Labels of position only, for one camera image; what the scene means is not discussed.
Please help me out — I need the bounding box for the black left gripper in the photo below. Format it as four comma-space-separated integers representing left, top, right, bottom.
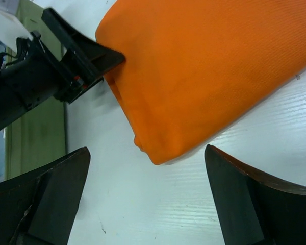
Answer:
0, 8, 125, 110

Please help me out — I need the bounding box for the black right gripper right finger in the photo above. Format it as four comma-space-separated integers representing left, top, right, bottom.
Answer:
205, 144, 306, 244

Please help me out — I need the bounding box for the orange cloth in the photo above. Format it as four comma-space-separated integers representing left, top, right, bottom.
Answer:
95, 1, 306, 165

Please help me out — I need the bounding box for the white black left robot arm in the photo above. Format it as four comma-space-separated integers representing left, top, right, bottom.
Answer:
0, 8, 125, 130

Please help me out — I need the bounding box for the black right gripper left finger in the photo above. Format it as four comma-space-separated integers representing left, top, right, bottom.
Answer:
0, 147, 90, 244

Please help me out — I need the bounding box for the light green hard suitcase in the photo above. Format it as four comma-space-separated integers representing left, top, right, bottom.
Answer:
4, 1, 66, 180

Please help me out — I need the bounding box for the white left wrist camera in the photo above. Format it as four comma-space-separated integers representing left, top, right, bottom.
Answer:
0, 1, 33, 52

